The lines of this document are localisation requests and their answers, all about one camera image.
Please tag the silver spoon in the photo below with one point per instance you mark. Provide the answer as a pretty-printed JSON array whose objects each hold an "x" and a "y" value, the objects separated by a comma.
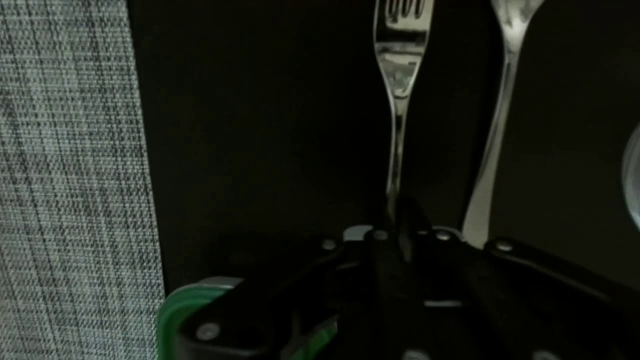
[{"x": 501, "y": 132}]

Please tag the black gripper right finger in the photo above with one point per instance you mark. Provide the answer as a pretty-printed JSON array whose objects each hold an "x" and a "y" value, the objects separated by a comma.
[{"x": 506, "y": 300}]

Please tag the black table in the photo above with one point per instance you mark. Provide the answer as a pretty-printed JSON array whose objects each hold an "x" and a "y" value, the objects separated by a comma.
[{"x": 266, "y": 132}]

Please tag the green square container lid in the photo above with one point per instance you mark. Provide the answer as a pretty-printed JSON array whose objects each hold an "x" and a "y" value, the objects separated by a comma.
[{"x": 174, "y": 312}]

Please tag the grey woven placemat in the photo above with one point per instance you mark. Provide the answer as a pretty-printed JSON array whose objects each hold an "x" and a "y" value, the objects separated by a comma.
[{"x": 67, "y": 181}]

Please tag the silver fork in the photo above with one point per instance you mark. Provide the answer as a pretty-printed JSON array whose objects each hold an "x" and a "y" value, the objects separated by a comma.
[{"x": 400, "y": 72}]

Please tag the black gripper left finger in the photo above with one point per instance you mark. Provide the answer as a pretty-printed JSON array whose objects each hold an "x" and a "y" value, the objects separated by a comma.
[{"x": 292, "y": 300}]

